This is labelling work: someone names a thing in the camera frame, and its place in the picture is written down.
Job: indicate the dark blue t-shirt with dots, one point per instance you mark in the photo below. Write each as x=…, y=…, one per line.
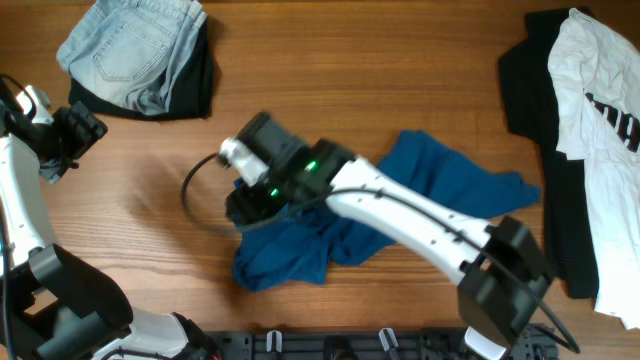
x=301, y=248

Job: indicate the black t-shirt right pile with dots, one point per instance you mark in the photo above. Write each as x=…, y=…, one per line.
x=531, y=111

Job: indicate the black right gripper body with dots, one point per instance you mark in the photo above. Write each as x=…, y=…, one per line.
x=255, y=199

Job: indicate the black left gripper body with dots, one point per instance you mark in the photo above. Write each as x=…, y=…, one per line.
x=70, y=140

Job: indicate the white printed t-shirt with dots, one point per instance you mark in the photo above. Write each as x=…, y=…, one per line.
x=595, y=75

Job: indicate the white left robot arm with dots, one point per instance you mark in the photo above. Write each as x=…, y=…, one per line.
x=54, y=305

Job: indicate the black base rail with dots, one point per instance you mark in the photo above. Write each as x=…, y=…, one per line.
x=429, y=344

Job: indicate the folded black garment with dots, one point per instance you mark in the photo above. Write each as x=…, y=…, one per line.
x=190, y=97

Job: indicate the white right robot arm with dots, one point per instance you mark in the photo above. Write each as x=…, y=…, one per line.
x=498, y=271

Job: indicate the folded light blue jeans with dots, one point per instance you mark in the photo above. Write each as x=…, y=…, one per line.
x=130, y=53

